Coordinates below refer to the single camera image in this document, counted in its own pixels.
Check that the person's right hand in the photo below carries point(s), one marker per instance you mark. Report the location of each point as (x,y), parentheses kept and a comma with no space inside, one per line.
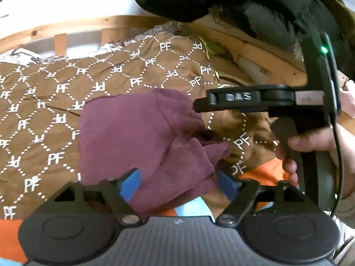
(319,141)

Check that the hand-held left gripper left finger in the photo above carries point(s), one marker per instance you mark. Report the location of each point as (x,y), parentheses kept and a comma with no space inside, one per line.
(131,183)

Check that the pink cloth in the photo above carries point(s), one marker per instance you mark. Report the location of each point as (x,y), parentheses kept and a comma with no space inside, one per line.
(348,97)

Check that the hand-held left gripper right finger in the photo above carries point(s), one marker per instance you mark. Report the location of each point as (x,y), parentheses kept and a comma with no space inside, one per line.
(226,185)

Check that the maroon long-sleeve shirt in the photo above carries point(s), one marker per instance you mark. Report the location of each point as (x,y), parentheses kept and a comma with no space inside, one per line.
(144,144)

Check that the brown patterned blanket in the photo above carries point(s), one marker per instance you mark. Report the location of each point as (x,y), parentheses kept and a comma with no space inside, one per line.
(83,94)

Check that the olive fuzzy cloth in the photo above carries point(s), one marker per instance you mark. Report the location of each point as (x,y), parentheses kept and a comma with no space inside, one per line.
(332,2)

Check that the orange and blue striped blanket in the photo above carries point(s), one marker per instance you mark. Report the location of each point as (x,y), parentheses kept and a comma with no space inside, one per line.
(260,169)

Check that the wooden bed frame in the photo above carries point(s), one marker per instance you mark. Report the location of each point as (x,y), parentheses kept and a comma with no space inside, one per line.
(116,25)

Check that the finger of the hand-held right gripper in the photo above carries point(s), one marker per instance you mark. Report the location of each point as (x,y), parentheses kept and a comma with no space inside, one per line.
(233,98)

